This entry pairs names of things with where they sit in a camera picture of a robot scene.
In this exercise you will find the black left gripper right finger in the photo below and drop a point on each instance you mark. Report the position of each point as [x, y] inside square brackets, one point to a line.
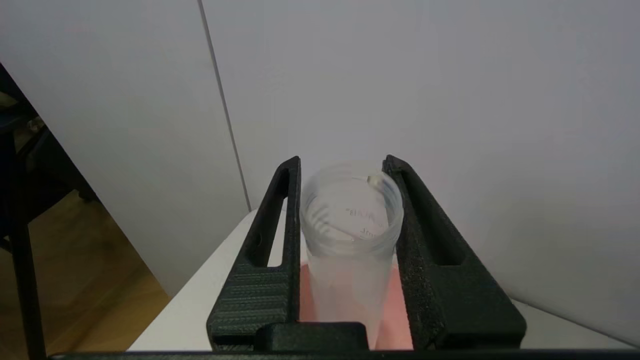
[450, 295]

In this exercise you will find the yellow pigment test tube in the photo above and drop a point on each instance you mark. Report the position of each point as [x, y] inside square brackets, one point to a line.
[350, 280]

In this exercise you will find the dark furniture frame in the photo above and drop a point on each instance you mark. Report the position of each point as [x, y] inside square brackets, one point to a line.
[20, 210]

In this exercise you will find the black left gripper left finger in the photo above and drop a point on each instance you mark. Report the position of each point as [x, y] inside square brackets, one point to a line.
[260, 300]

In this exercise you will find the pink bowl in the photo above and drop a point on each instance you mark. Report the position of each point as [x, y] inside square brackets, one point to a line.
[397, 320]

